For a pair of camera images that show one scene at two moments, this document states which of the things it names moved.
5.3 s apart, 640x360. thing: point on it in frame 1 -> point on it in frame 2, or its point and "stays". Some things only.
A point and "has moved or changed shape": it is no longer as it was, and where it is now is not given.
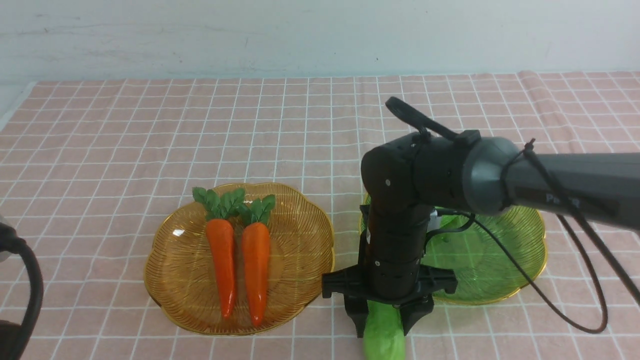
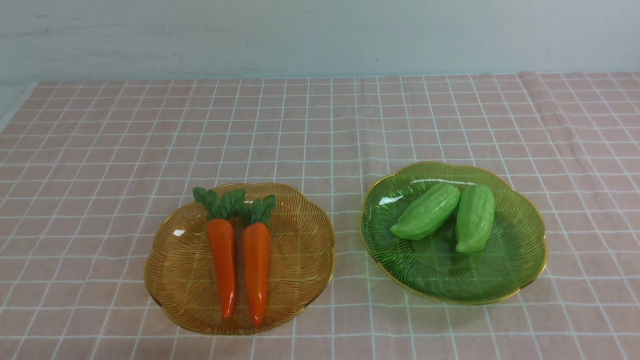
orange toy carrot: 256,238 stays
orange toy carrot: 221,240 stays
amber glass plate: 178,274 stays
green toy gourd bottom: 384,337 has moved or changed shape
